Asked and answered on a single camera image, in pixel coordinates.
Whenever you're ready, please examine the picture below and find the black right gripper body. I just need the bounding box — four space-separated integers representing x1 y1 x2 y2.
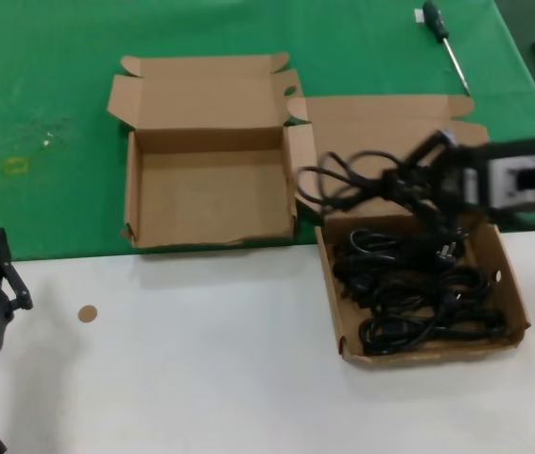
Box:
437 144 491 210

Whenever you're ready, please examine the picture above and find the green tablecloth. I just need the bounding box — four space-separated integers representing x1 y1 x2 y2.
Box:
0 0 535 262

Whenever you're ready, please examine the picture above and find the black power cable with plug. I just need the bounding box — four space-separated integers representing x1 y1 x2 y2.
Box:
294 149 468 267

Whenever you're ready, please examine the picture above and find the brown cardboard box with cables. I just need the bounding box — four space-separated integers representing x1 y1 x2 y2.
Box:
284 94 533 366

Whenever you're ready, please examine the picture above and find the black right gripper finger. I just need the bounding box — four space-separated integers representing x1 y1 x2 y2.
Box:
380 167 441 205
406 130 458 172

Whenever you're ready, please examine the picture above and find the empty brown cardboard box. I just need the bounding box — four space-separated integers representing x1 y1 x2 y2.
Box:
106 51 304 250

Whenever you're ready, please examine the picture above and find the green handled screwdriver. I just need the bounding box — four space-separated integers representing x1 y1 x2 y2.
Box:
421 0 472 96

